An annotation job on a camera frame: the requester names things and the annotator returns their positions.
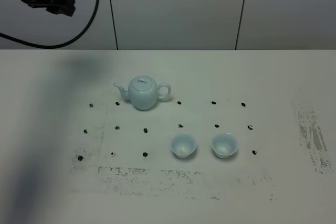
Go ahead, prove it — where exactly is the light blue porcelain teapot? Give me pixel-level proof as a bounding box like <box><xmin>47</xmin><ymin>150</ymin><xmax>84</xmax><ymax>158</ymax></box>
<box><xmin>113</xmin><ymin>76</ymin><xmax>171</xmax><ymax>111</ymax></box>

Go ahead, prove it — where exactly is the left blue porcelain teacup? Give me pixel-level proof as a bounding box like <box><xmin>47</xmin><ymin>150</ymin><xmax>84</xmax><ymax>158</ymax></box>
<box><xmin>170</xmin><ymin>132</ymin><xmax>197</xmax><ymax>159</ymax></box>

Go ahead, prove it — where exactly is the blue porcelain teacup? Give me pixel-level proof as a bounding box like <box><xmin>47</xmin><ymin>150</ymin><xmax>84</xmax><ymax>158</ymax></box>
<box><xmin>211</xmin><ymin>132</ymin><xmax>238</xmax><ymax>159</ymax></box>
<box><xmin>170</xmin><ymin>132</ymin><xmax>197</xmax><ymax>159</ymax></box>

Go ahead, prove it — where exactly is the right blue porcelain teacup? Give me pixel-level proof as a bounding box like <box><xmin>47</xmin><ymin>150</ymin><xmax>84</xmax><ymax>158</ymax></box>
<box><xmin>211</xmin><ymin>132</ymin><xmax>238</xmax><ymax>159</ymax></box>

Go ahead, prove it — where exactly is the black left camera cable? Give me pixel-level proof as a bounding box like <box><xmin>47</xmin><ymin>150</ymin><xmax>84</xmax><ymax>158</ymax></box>
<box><xmin>0</xmin><ymin>0</ymin><xmax>100</xmax><ymax>49</ymax></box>

